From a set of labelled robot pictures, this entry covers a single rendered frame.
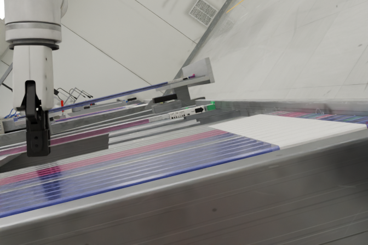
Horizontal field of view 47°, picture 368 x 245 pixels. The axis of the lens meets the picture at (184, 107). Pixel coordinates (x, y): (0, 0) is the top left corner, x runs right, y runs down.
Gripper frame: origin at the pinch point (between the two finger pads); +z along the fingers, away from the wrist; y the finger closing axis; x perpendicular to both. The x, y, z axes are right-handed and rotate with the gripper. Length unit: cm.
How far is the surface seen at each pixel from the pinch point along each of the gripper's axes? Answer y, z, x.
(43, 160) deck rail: -18.9, 5.4, -2.4
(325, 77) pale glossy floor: -142, -14, 127
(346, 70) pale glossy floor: -125, -17, 129
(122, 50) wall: -760, -102, 37
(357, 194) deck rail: 49, -1, 25
